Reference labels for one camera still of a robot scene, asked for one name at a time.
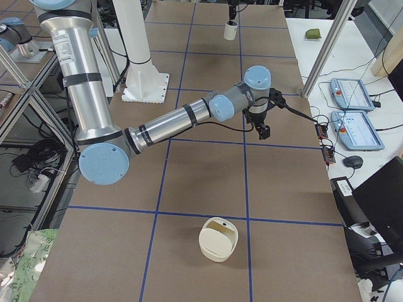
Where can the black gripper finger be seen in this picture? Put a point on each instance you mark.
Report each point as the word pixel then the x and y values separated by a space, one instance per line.
pixel 264 132
pixel 232 16

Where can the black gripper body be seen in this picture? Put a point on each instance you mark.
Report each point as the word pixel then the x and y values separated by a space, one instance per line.
pixel 257 119
pixel 232 9

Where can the white plastic mug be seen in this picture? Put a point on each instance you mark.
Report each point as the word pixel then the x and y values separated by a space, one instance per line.
pixel 230 30

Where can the small robot arm base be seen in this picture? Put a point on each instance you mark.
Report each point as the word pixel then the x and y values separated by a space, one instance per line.
pixel 17 40

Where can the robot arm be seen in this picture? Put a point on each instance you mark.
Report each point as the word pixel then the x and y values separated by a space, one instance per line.
pixel 105 148

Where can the green cloth pouch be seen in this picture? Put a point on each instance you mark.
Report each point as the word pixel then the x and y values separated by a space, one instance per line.
pixel 313 34

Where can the lower teach pendant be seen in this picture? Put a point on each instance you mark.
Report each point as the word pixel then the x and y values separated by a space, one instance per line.
pixel 355 131

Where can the teach pendant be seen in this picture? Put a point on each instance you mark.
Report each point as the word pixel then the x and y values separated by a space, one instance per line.
pixel 351 94
pixel 355 131

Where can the upper teach pendant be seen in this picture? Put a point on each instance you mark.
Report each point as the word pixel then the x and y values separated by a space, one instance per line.
pixel 351 94

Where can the black computer mouse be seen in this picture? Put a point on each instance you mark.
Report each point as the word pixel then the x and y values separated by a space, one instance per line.
pixel 353 161

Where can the cream round container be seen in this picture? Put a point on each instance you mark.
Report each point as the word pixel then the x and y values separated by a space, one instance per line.
pixel 218 239

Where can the black printer device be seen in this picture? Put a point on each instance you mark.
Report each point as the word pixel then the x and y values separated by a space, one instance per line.
pixel 372 217

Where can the brown table mat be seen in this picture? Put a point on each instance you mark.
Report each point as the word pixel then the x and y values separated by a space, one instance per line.
pixel 137 240

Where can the green patterned bag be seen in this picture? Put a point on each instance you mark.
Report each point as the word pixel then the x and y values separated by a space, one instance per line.
pixel 20 274

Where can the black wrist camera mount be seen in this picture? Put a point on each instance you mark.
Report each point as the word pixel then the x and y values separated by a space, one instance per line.
pixel 275 98

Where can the white pedestal base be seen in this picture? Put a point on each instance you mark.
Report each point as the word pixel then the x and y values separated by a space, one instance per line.
pixel 144 83

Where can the aluminium frame post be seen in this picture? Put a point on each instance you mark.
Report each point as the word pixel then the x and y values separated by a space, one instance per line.
pixel 336 28

